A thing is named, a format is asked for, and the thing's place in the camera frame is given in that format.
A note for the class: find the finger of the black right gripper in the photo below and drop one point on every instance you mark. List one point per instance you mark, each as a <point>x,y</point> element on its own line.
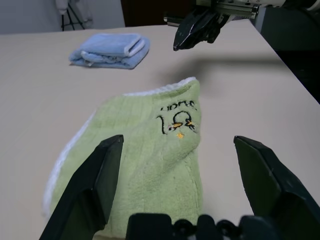
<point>190,27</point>
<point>210,32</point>

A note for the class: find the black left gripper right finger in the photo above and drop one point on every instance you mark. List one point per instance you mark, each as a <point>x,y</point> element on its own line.
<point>275,185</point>

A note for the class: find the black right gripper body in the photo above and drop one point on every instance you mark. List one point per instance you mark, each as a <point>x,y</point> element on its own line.
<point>232,10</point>

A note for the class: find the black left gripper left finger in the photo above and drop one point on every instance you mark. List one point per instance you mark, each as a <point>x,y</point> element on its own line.
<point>85,190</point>

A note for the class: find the green towel with white trim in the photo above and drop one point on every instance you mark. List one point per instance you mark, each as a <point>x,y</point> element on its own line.
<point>150,162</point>

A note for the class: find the folded light blue towel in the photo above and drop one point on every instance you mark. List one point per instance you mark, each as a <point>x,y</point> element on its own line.
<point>110,50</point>

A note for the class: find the white hanging garment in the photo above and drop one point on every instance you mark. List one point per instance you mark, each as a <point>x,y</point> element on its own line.
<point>86,12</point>

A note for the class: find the black tripod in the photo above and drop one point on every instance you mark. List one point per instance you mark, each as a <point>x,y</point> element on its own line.
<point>72,18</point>

